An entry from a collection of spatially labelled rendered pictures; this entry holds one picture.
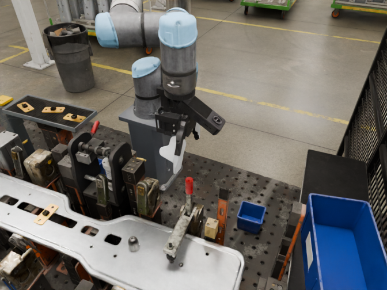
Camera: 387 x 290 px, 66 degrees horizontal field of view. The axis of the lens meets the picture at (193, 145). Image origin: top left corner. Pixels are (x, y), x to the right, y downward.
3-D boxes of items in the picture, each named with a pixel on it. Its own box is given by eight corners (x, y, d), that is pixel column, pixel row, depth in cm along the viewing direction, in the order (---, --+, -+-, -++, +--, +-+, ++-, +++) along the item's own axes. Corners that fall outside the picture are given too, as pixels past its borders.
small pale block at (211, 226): (202, 284, 112) (204, 225, 89) (205, 276, 115) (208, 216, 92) (211, 287, 111) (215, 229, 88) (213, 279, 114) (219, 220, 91)
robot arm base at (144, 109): (145, 98, 141) (143, 79, 135) (173, 106, 136) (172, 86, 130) (126, 114, 131) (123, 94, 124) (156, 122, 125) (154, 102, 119)
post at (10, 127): (26, 178, 156) (-11, 105, 129) (36, 168, 162) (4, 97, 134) (37, 182, 154) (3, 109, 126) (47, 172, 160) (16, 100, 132)
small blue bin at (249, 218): (234, 229, 131) (236, 216, 126) (240, 212, 139) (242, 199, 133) (258, 237, 128) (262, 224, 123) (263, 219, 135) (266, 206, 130)
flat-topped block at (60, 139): (63, 191, 149) (33, 115, 121) (74, 180, 155) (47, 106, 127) (80, 197, 146) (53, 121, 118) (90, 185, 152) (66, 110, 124)
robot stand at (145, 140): (151, 157, 169) (143, 95, 144) (183, 168, 162) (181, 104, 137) (129, 180, 155) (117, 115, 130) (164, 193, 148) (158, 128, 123)
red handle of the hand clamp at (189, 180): (182, 214, 94) (180, 179, 84) (184, 209, 96) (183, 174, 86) (194, 218, 93) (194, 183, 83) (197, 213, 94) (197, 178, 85)
